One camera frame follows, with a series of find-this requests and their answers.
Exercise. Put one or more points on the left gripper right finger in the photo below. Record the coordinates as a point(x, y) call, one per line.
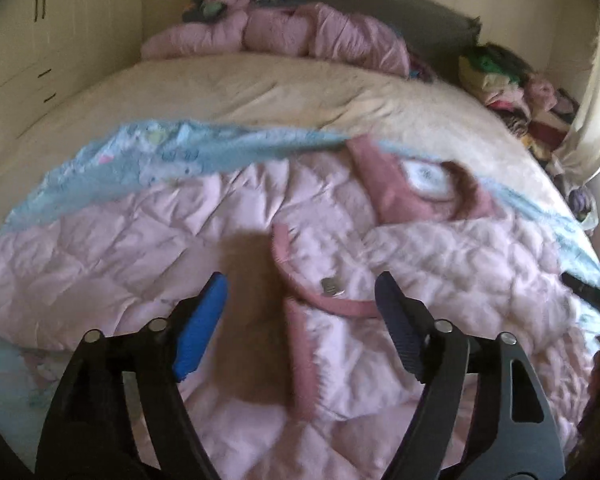
point(512, 432)

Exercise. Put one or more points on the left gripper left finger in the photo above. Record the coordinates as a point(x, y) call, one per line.
point(87, 433)

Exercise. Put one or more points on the pink quilted jacket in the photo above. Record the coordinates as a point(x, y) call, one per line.
point(301, 380)

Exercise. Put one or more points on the floral bag of clothes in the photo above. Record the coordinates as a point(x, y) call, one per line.
point(583, 206)

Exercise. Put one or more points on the pile of folded clothes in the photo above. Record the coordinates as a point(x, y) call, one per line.
point(535, 112)

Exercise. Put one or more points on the colourful clothes by headboard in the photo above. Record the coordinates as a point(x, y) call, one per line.
point(420, 70)

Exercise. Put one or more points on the cream curtain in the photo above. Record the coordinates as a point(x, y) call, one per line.
point(575, 60)

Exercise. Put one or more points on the dark grey headboard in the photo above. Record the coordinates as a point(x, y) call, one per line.
point(436, 34)

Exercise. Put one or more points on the beige bed sheet mattress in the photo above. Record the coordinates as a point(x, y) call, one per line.
point(248, 89)

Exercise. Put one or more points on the cream wardrobe with drawers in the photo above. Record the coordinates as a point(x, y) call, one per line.
point(50, 49)

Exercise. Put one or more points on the pink quilted comforter at headboard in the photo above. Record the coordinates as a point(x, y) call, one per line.
point(309, 30)

